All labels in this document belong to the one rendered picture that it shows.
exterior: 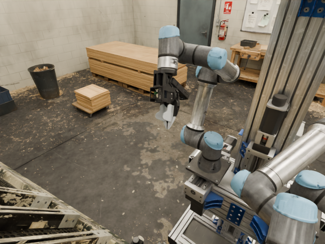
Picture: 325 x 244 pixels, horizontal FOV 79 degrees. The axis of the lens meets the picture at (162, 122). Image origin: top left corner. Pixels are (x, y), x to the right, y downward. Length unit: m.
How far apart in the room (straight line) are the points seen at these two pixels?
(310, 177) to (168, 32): 0.90
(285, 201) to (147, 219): 1.90
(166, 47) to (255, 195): 0.53
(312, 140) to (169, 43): 0.55
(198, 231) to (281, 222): 1.56
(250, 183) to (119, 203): 1.95
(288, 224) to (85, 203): 2.25
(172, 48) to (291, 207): 0.56
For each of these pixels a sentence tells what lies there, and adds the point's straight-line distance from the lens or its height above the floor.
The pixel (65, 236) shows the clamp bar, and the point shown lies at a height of 1.19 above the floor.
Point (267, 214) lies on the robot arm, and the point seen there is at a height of 1.51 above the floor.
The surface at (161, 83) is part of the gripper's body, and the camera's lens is 0.71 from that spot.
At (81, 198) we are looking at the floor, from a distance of 2.59.
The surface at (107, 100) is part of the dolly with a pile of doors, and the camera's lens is 4.01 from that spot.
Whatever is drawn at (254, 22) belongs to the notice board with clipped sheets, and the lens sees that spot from 5.69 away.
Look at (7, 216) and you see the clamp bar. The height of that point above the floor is 1.27.
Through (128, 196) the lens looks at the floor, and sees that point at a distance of 2.46.
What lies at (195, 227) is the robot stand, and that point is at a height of 0.21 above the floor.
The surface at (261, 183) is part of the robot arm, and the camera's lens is 0.63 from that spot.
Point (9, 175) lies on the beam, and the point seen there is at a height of 0.90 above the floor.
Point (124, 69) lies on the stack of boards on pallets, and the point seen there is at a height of 0.49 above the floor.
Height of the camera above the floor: 1.98
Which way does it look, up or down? 34 degrees down
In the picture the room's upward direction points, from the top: straight up
